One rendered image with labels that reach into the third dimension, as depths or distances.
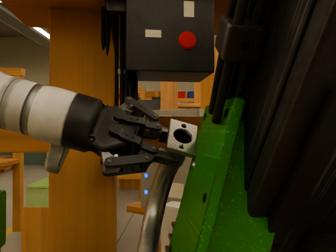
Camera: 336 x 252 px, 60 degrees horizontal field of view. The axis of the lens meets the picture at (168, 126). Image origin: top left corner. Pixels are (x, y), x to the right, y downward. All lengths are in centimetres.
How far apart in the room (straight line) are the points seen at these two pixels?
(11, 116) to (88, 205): 33
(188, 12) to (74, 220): 49
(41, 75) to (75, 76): 1096
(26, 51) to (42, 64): 76
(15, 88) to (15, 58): 1179
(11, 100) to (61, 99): 6
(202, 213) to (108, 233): 41
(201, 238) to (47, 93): 25
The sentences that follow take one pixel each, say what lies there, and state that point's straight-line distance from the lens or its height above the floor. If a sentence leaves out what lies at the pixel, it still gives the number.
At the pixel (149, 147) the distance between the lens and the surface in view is 38.
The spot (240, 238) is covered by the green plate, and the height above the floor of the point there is 113.
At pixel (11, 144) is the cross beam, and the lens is 79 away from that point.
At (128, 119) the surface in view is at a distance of 40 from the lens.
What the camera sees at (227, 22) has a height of 133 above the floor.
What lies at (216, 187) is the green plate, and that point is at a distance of 29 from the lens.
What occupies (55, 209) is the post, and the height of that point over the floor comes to 107.
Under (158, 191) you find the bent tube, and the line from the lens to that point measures 45.
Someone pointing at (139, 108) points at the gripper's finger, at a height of 127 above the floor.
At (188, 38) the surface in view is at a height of 141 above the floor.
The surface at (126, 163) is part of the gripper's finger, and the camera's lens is 36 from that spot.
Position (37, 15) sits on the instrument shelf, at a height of 150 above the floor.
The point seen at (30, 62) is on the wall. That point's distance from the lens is 1189.
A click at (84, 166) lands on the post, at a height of 116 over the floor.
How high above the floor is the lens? 124
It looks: 1 degrees up
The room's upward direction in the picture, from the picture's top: straight up
